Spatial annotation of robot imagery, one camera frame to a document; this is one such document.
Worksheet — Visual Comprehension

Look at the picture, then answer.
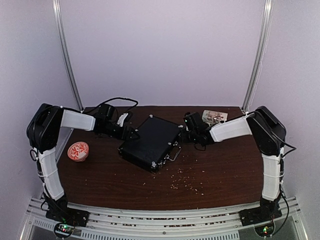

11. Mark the white mug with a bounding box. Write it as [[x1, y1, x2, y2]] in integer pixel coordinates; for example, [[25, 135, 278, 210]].
[[201, 110, 228, 125]]

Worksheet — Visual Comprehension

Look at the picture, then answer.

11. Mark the aluminium frame post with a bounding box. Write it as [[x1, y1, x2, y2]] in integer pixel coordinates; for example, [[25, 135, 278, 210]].
[[241, 0, 274, 113], [52, 0, 84, 111]]

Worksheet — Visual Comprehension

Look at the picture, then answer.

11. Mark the black poker set case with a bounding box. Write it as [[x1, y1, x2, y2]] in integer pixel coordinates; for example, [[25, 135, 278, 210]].
[[118, 114, 184, 173]]

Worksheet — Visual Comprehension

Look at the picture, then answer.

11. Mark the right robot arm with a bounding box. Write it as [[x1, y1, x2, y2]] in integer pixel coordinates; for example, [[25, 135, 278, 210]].
[[182, 106, 296, 226]]

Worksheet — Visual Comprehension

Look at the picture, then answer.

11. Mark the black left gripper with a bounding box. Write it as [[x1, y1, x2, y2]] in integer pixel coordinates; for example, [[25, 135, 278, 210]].
[[101, 121, 141, 142]]

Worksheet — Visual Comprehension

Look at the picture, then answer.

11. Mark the aluminium frame post left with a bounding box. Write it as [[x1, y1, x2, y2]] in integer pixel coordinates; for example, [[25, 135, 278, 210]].
[[52, 0, 84, 111]]

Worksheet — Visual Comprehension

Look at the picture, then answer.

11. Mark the red white patterned bowl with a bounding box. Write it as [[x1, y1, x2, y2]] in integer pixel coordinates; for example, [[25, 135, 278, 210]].
[[67, 141, 89, 162]]

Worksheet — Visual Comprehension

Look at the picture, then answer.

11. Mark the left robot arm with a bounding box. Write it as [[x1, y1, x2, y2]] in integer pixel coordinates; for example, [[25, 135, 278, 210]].
[[26, 100, 140, 227]]

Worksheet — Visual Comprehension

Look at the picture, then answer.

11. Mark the aluminium frame post right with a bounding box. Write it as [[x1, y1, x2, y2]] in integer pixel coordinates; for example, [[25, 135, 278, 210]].
[[241, 0, 274, 113]]

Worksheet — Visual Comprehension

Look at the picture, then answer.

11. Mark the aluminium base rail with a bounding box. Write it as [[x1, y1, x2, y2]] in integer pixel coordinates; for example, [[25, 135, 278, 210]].
[[24, 196, 310, 240]]

